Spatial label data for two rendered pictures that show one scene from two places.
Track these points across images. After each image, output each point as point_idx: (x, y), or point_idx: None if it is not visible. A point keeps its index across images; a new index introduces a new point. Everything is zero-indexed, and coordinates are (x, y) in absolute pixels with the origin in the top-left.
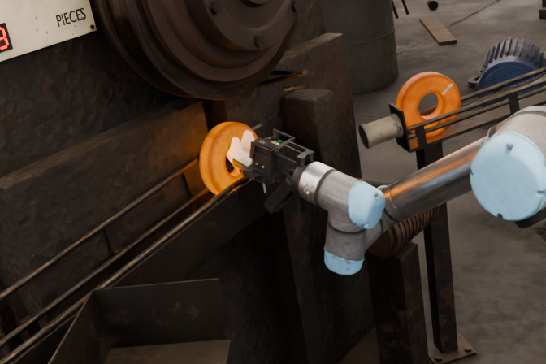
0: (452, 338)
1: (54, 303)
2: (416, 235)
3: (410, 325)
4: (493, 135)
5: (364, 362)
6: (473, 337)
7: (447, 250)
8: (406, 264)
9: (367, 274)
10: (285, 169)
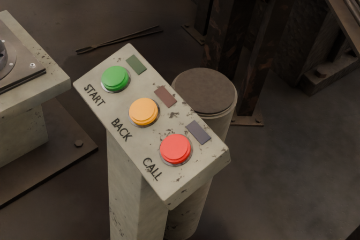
0: (239, 105)
1: None
2: None
3: (209, 31)
4: None
5: (246, 65)
6: (249, 133)
7: (260, 42)
8: None
9: (302, 44)
10: None
